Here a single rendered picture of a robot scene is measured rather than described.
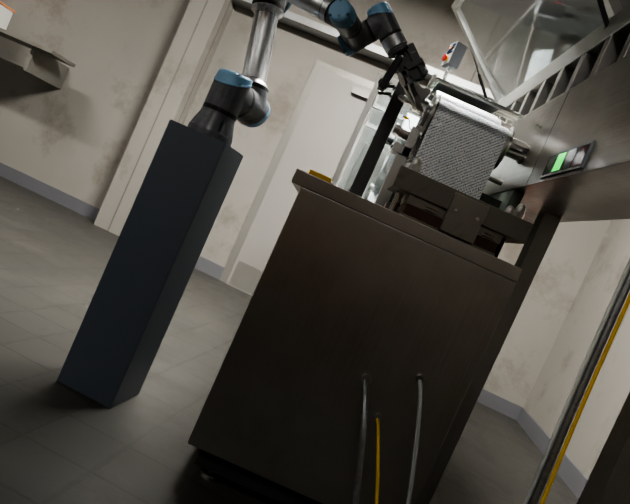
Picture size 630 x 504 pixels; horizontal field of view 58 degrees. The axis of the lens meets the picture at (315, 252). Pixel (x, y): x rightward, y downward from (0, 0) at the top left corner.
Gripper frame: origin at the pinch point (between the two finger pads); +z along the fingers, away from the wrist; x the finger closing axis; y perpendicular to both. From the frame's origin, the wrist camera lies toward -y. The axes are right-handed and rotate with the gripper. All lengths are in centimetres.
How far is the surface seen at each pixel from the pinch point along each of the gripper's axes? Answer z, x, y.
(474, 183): 29.2, -8.2, 3.7
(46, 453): 41, -49, -130
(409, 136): 6.7, -0.8, -6.5
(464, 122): 10.9, -8.0, 9.0
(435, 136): 10.8, -8.1, -0.9
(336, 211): 19, -34, -39
